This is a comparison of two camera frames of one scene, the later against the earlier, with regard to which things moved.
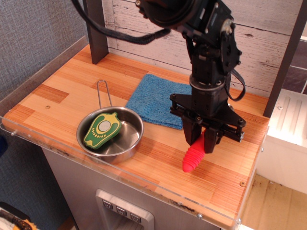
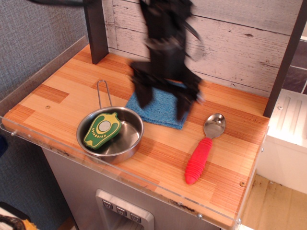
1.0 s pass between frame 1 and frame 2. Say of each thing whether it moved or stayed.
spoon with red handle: moved
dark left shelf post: stayed
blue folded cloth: stayed
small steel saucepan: stayed
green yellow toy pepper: stayed
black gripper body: moved
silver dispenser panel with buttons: stayed
